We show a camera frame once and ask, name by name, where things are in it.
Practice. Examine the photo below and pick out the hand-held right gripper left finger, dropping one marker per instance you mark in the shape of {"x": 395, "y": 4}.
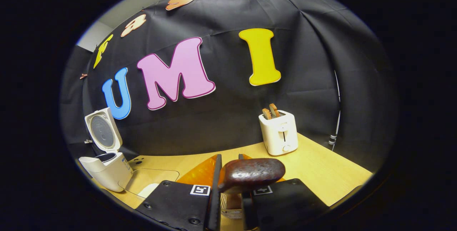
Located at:
{"x": 215, "y": 209}

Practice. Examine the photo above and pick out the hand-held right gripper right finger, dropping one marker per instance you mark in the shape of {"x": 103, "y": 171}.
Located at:
{"x": 285, "y": 202}

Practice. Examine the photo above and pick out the brown wooden spoon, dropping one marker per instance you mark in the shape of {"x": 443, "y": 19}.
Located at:
{"x": 250, "y": 174}

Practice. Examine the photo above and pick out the white rice cooker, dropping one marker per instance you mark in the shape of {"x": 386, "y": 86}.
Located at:
{"x": 107, "y": 174}

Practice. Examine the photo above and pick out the white toaster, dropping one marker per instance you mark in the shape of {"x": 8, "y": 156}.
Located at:
{"x": 278, "y": 134}

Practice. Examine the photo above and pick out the clear plastic container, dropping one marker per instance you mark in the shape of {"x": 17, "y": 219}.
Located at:
{"x": 153, "y": 175}

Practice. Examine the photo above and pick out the black backdrop cloth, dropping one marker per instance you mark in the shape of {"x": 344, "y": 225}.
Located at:
{"x": 221, "y": 124}

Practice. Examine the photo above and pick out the toasted bread slice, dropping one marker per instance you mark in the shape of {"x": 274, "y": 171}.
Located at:
{"x": 266, "y": 114}
{"x": 274, "y": 110}

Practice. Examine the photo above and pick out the black table grommet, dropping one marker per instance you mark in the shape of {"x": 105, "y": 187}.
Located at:
{"x": 137, "y": 161}

